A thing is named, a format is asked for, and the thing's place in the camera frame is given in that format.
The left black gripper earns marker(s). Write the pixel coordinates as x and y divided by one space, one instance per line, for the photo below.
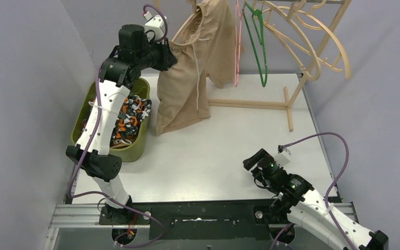
167 56

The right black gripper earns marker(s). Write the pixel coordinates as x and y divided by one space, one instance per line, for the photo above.
249 163

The beige shorts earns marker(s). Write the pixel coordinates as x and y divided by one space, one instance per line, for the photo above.
182 90

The camouflage patterned shorts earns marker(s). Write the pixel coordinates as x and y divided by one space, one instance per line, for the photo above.
132 113

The pink hanger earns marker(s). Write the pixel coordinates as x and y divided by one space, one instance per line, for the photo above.
238 31

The olive green plastic basket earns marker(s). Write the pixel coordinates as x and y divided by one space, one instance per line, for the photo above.
128 153

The green hanger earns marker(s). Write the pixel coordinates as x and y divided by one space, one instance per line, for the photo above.
254 22

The wooden hanger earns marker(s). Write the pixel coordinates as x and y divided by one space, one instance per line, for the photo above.
327 38
304 45
190 31

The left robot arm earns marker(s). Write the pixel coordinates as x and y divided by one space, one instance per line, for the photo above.
139 48

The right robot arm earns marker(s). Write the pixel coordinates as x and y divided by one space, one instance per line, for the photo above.
304 206

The wooden clothes rack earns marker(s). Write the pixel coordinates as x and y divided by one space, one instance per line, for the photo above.
330 53

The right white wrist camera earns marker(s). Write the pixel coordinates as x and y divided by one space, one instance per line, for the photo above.
283 157

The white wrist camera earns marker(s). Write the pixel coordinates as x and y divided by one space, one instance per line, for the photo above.
155 22
283 157

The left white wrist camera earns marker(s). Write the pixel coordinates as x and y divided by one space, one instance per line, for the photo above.
155 22

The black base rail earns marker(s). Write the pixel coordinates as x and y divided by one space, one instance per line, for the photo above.
205 220

